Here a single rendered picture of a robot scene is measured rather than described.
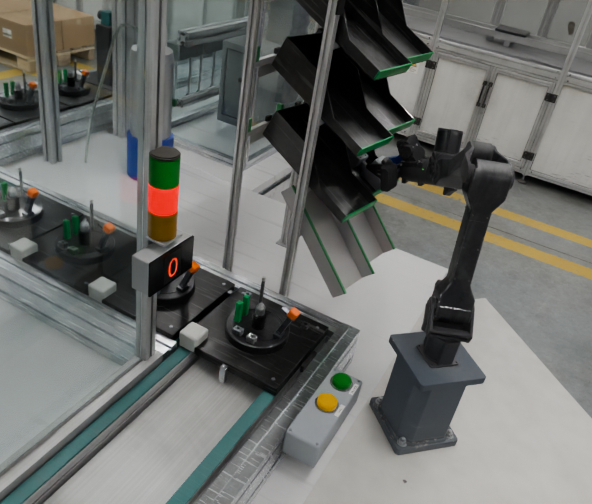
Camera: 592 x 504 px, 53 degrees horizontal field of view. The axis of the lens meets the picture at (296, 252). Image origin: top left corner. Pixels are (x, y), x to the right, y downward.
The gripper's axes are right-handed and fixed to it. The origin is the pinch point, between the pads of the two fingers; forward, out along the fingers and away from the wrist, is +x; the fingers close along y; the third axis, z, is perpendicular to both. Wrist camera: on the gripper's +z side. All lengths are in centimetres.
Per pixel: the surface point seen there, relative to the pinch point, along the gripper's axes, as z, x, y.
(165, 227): 7, 7, 64
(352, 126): 13.0, -0.2, 14.7
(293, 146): 8.9, 11.3, 21.1
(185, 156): -17, 98, -25
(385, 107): 13.1, 1.8, -4.0
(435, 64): -32, 135, -334
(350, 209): -5.7, -0.4, 16.4
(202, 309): -23, 21, 46
